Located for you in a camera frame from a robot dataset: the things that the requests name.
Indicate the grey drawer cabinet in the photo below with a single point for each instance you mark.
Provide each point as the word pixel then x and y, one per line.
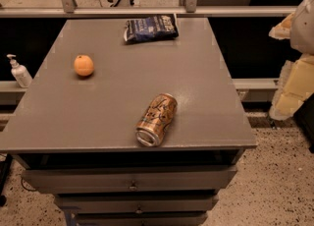
pixel 75 136

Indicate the orange fruit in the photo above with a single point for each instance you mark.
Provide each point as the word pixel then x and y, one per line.
pixel 83 65

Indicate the white pump dispenser bottle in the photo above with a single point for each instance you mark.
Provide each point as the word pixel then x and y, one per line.
pixel 19 72

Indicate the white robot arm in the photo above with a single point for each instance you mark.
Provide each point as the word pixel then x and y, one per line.
pixel 302 28

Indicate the gold soda can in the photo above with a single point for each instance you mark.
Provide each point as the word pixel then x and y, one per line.
pixel 154 123

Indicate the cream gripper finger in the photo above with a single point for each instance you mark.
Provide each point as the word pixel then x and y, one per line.
pixel 295 86
pixel 282 30

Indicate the blue chip bag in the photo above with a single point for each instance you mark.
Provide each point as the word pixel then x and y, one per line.
pixel 153 28

